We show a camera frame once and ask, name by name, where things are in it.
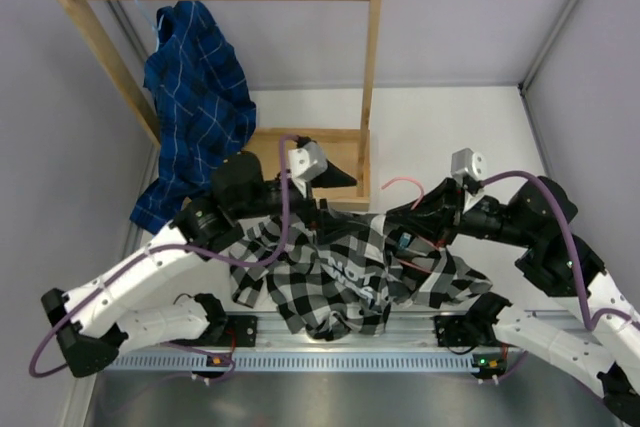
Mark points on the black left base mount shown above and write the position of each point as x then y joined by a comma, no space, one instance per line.
241,331

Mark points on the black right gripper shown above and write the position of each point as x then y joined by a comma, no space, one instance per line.
436,217

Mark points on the grey slotted cable duct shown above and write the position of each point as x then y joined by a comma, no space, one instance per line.
352,362

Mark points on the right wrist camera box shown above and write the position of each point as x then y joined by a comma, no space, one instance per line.
469,169

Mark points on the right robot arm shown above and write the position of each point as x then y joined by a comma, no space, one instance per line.
556,262

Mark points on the black white checkered shirt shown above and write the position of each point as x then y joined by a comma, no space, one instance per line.
329,290

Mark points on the aluminium mounting rail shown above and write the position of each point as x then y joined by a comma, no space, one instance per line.
410,329

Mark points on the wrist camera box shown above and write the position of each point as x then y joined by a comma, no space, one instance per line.
469,169
301,161

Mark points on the light blue wire hanger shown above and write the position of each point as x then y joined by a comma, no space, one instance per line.
154,23

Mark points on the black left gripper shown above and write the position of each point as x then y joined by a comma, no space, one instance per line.
332,177

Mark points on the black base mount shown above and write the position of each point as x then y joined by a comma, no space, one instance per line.
241,331
461,334

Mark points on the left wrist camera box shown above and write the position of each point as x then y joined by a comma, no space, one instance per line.
301,161

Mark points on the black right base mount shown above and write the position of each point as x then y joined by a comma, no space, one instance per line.
461,334

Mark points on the wooden clothes rack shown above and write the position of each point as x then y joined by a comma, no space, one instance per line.
348,149

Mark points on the blue plaid shirt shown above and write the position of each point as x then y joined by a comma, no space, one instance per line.
203,105

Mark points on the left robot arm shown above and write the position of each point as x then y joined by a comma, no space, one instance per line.
98,322

